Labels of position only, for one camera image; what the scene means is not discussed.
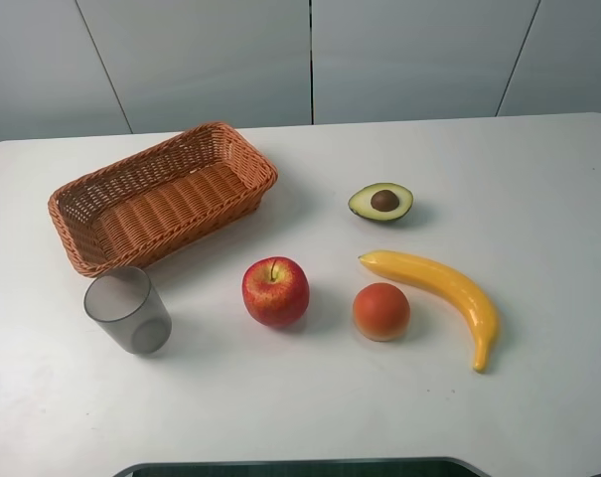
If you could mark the red apple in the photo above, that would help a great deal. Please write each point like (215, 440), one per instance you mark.
(275, 291)

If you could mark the orange wicker basket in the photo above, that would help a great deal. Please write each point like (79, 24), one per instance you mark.
(140, 209)

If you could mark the halved avocado with pit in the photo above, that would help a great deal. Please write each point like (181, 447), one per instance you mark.
(381, 202)

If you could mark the orange peach fruit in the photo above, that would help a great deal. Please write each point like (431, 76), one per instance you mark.
(381, 312)

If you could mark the grey translucent plastic cup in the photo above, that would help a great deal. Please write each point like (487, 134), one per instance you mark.
(125, 304)

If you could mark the yellow banana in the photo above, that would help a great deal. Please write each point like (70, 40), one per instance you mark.
(477, 309)

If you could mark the dark monitor edge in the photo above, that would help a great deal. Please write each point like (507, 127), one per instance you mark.
(427, 466)

